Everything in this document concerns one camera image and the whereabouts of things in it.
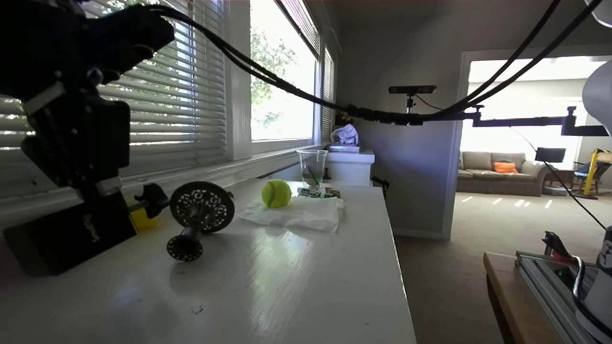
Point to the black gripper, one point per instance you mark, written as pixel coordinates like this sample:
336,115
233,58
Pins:
59,45

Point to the small yellow bowl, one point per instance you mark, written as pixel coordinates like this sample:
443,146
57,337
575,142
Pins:
146,222

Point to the white slatted window blind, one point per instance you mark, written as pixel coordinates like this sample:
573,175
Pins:
179,102

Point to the black mesh strainer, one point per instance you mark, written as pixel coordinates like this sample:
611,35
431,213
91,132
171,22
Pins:
202,207

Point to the yellow-green tennis ball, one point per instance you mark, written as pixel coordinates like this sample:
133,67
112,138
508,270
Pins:
277,194

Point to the white cloth towel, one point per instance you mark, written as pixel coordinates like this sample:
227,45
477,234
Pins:
299,217

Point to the clear plastic cup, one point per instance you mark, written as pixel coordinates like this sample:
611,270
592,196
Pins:
313,159

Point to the green stuff in cup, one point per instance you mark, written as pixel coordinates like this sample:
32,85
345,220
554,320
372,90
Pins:
313,178

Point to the raised window blind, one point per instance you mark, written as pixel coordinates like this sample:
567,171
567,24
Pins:
299,22

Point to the white cloth bundle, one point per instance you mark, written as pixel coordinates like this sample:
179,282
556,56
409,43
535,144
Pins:
345,134

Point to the white storage box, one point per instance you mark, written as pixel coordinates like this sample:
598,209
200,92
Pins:
349,169

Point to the beige sofa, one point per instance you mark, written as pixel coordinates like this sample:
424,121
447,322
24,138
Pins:
498,182

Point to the orange cushion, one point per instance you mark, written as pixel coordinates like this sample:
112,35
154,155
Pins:
506,167

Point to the wooden side table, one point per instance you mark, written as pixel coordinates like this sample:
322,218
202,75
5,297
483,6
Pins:
510,299

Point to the black chair back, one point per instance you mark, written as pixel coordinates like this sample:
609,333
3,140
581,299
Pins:
552,153

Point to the red black spring clamp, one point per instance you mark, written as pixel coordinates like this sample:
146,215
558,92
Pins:
558,251

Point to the yellow stand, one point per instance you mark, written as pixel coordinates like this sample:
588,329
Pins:
594,169

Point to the black bar-shaped camera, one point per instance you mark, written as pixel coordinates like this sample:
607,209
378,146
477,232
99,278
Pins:
412,89

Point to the grey metal base plate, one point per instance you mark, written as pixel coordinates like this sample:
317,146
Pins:
548,287

